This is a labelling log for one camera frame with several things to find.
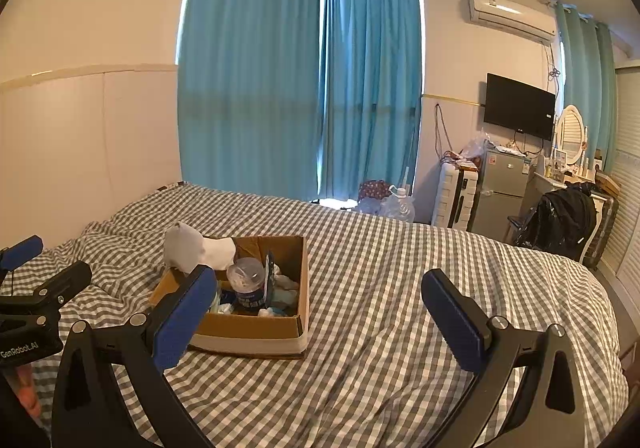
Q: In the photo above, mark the white air conditioner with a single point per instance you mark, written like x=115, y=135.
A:
x=510, y=18

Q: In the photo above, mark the clear cotton swab container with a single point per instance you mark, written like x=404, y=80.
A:
x=246, y=278

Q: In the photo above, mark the brown cardboard box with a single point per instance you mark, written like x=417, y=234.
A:
x=250, y=333

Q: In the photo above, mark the silver small fridge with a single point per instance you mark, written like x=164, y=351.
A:
x=500, y=193

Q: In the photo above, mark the large clear water bottle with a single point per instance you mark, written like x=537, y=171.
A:
x=400, y=208

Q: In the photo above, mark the blue window curtain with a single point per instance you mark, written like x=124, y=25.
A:
x=370, y=78

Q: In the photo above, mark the narrow blue curtain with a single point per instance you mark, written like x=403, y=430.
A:
x=587, y=88

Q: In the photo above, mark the black wall television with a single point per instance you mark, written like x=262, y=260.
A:
x=520, y=106

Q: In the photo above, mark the white dressing table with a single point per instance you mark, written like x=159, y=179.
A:
x=547, y=180

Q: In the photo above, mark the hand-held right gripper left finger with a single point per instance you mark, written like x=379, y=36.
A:
x=182, y=323

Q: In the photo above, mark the dark patterned bag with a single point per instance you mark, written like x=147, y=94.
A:
x=374, y=190

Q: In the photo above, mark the brown suitcase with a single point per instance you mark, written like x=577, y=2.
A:
x=602, y=228

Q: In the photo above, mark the wide blue curtain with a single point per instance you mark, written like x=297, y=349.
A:
x=250, y=68

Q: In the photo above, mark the grey checked bed blanket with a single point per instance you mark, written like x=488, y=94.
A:
x=400, y=288

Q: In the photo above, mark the clear plastic bag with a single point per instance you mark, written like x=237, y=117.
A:
x=475, y=148

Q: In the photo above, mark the white oval mirror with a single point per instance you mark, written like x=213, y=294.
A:
x=571, y=131

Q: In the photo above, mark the dark folding chair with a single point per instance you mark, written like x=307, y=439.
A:
x=517, y=228

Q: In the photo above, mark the black backpack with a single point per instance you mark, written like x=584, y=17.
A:
x=560, y=223

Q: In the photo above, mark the person's left hand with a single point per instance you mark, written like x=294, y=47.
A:
x=29, y=390

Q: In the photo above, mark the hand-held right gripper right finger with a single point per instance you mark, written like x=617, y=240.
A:
x=457, y=323

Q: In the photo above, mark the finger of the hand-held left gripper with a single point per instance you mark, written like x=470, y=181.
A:
x=22, y=250
x=65, y=278

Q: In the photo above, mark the white sock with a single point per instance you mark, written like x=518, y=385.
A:
x=195, y=248

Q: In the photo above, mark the white ribbed suitcase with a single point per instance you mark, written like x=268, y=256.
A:
x=450, y=195

